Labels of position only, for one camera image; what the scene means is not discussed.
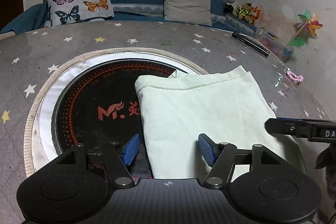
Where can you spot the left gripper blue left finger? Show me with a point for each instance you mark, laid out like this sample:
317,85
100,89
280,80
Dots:
116,164

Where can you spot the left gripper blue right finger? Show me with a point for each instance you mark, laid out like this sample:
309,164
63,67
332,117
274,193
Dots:
221,158

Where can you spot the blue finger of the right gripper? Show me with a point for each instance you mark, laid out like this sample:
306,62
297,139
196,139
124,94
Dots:
300,128

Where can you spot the pale green t-shirt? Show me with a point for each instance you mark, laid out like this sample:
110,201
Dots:
227,107

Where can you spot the round black table heater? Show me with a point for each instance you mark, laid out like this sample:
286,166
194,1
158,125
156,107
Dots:
91,99

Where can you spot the clear plastic storage box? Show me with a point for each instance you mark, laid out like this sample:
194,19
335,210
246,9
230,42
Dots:
276,45

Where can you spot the black remote control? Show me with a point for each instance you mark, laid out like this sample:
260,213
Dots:
251,43

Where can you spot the colourful paper pinwheel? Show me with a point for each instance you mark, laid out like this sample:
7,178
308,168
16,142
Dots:
307,28

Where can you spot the orange fox plush toy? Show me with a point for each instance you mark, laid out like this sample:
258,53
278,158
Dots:
254,15

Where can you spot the grey star tablecloth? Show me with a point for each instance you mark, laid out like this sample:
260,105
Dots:
28,60

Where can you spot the panda plush toy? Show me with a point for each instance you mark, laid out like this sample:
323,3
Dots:
229,6

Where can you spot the blue sofa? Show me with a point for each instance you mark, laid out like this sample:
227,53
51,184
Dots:
138,10

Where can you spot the beige plain pillow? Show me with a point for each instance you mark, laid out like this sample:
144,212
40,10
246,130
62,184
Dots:
188,11

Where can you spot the butterfly print pillow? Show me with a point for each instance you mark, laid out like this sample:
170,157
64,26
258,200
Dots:
61,12

